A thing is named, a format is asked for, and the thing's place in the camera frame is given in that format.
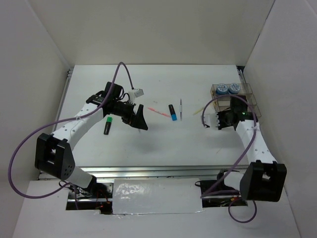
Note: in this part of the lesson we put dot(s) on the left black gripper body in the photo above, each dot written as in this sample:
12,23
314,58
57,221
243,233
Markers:
118,110

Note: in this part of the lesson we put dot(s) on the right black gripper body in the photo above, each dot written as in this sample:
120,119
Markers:
223,117

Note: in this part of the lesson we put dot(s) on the green cap black highlighter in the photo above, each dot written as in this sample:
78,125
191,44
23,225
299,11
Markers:
107,125

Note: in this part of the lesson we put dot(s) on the blue cap black highlighter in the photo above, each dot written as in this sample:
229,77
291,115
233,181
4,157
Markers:
172,112

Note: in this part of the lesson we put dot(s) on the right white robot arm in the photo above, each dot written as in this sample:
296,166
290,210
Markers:
264,178

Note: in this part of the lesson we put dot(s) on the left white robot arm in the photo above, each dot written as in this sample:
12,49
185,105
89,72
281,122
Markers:
54,151

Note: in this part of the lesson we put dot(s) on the red slim highlighter pen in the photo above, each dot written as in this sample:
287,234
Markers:
158,112

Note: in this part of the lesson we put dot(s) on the clear drawer organizer box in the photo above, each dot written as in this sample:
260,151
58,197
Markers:
224,102

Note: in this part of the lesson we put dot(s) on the white foil cover sheet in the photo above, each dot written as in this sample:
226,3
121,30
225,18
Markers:
156,196

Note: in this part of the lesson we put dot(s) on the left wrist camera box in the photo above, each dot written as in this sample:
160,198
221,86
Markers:
135,93

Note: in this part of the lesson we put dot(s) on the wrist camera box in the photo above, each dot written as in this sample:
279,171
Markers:
135,93
211,121

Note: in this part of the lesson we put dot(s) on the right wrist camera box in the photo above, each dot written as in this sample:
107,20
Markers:
211,121

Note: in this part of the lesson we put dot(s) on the aluminium frame rail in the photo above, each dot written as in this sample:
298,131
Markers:
133,172

